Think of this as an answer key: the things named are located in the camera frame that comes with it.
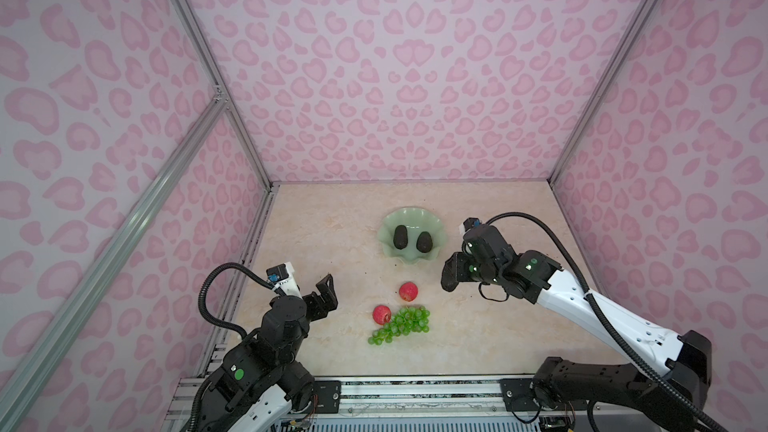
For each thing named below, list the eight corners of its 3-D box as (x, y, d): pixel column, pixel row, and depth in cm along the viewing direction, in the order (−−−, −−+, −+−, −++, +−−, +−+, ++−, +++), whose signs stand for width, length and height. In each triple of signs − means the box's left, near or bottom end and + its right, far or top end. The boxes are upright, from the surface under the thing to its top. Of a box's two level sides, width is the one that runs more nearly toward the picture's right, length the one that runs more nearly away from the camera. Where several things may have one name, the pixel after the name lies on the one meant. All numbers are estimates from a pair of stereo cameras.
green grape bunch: (370, 347, 82) (369, 341, 78) (366, 323, 87) (365, 316, 82) (431, 332, 85) (433, 326, 81) (424, 310, 89) (425, 302, 85)
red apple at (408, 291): (397, 296, 92) (397, 289, 88) (403, 286, 94) (403, 278, 90) (412, 304, 90) (412, 296, 86) (417, 293, 93) (418, 285, 88)
